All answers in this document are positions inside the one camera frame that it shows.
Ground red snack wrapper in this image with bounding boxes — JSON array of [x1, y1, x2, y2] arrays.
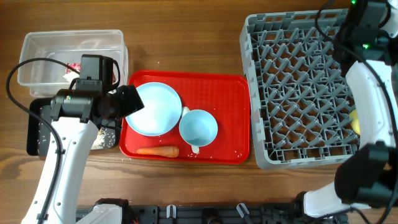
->
[[66, 63, 81, 73]]

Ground white tissue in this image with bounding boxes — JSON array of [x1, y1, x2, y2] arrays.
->
[[63, 72, 80, 83]]

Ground small light blue bowl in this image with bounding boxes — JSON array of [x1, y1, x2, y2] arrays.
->
[[178, 107, 218, 147]]

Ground yellow plastic cup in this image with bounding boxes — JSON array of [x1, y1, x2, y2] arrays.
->
[[349, 109, 361, 135]]

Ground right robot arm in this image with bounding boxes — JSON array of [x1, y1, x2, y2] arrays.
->
[[301, 1, 397, 223]]

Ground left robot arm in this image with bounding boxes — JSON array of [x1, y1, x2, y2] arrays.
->
[[22, 55, 144, 223]]

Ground grey dishwasher rack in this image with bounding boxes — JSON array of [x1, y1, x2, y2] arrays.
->
[[239, 9, 359, 170]]

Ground light blue plate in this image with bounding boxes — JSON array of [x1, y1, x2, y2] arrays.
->
[[126, 82, 182, 136]]

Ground rice food scraps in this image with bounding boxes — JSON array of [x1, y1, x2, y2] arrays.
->
[[37, 121, 118, 151]]

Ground orange carrot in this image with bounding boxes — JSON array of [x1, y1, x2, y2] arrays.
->
[[136, 146, 179, 158]]

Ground clear plastic bin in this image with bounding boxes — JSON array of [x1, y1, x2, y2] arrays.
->
[[17, 29, 128, 98]]

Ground white plastic spoon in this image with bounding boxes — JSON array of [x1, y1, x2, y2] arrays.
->
[[182, 106, 200, 154]]

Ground black plastic tray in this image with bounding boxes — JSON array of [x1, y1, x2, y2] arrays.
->
[[26, 98, 121, 156]]

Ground red serving tray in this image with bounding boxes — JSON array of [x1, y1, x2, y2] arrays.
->
[[119, 70, 251, 165]]

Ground left black cable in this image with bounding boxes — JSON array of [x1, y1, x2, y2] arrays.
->
[[5, 57, 121, 224]]

